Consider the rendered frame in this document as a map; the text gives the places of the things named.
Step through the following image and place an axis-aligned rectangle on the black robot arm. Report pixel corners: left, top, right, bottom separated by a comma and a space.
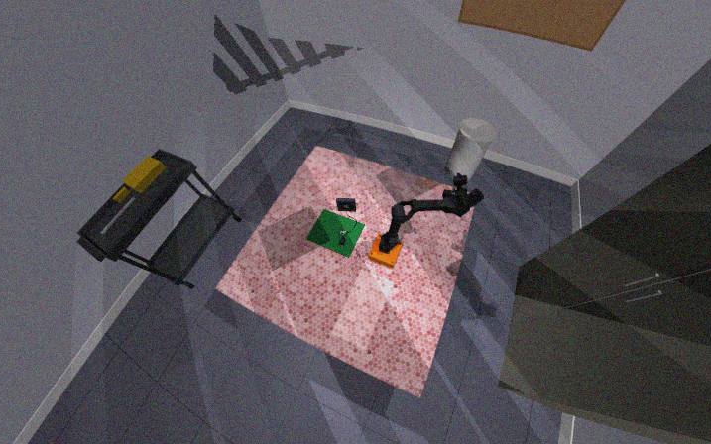
379, 188, 484, 254

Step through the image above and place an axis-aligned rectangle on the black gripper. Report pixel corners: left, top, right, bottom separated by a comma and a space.
453, 173, 468, 196

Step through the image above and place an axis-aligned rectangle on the green circuit board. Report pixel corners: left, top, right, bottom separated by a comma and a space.
306, 209, 365, 258

